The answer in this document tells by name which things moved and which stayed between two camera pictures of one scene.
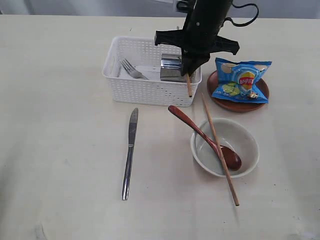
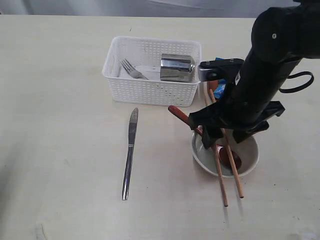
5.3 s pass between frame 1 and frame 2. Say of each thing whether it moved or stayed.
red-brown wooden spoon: stayed
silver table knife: stayed
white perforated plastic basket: stayed
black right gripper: moved
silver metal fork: stayed
